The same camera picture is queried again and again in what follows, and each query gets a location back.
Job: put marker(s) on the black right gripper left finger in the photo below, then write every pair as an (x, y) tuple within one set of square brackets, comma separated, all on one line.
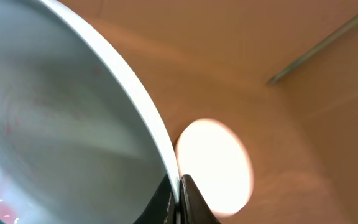
[(161, 208)]

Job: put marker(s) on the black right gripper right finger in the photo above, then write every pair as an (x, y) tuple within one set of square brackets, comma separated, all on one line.
[(193, 207)]

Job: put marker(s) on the white plate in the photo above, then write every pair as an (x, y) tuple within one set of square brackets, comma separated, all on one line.
[(216, 159)]

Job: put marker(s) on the light blue plate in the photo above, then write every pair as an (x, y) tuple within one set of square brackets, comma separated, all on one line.
[(81, 140)]

